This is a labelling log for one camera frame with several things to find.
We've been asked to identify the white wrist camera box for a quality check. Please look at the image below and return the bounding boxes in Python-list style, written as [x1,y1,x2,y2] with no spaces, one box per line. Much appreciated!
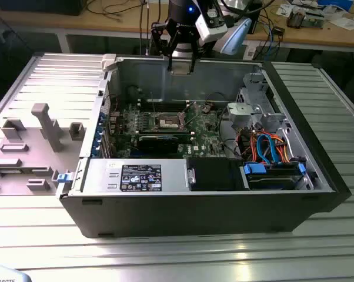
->
[195,8,228,42]

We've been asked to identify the blue flat wire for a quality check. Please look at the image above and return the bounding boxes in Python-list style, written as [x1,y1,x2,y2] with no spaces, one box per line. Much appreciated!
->
[256,133,279,165]

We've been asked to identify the green circuit board device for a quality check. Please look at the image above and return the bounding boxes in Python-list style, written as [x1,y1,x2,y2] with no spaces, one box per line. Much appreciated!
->
[305,11,325,29]

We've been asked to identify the green motherboard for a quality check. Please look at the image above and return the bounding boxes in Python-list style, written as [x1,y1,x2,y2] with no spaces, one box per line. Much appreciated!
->
[109,101,225,158]

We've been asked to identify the grey plastic parts rack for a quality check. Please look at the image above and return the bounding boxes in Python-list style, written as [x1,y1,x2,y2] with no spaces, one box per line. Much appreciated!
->
[0,102,87,197]

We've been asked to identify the white printed booklet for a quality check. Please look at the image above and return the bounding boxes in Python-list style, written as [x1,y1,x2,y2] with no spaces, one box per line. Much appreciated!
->
[276,2,292,17]

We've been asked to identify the wooden workbench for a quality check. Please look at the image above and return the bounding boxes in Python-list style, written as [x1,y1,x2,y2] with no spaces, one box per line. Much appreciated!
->
[0,0,354,53]

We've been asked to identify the metal socket cover frame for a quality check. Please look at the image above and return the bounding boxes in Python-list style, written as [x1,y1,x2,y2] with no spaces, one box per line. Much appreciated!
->
[178,102,197,130]

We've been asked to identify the black power supply label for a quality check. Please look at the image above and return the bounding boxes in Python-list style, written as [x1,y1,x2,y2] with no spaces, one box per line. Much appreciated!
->
[121,164,162,192]

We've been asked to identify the silver metal latch plate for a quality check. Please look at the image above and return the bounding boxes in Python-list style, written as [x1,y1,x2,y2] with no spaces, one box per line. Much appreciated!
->
[187,166,197,186]

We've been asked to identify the tall black device box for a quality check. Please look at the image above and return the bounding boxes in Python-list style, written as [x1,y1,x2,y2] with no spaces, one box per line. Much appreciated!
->
[251,0,263,33]

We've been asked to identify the white paper sheets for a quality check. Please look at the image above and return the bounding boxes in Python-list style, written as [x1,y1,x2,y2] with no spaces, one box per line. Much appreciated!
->
[323,16,354,31]

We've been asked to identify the white printed pendant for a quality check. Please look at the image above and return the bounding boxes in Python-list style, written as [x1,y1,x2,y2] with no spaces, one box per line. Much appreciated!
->
[0,264,32,282]

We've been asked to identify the metal CPU socket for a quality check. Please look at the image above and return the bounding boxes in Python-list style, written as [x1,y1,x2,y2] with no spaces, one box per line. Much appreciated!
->
[149,111,186,132]

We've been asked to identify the silver power supply unit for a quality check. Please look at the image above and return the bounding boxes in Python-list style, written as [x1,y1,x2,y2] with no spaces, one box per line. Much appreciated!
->
[84,158,189,193]

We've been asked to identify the silver square CPU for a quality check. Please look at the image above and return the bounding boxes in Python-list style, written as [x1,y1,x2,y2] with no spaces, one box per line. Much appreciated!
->
[171,65,193,76]

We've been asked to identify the black plastic shroud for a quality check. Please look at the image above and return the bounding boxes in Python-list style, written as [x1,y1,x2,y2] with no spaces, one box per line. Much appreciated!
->
[186,157,244,192]

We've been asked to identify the black and grey PC case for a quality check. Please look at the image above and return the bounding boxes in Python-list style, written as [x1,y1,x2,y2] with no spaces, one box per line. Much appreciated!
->
[55,53,352,239]

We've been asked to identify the blue flat box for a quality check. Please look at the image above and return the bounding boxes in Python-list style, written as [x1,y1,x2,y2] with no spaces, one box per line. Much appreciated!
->
[317,0,354,7]

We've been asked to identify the pale grey case latch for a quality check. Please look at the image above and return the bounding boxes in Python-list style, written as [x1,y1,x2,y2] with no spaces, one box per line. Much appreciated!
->
[101,53,121,72]

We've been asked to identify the silver drive cage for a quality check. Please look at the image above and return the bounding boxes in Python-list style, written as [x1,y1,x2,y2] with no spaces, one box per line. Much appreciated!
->
[226,72,286,130]

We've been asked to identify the wide black equipment case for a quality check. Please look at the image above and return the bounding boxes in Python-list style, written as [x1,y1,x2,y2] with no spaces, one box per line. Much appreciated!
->
[0,0,84,16]

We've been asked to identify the orange wire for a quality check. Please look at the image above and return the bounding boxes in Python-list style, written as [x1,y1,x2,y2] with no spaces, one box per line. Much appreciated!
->
[275,135,291,164]
[238,131,256,162]

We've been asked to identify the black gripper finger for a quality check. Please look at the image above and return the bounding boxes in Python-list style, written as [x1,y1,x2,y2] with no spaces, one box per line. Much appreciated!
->
[150,20,178,72]
[189,37,207,73]

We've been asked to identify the hard disk in blue carrier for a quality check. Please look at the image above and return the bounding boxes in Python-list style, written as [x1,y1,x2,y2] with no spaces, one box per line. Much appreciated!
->
[240,163,307,190]

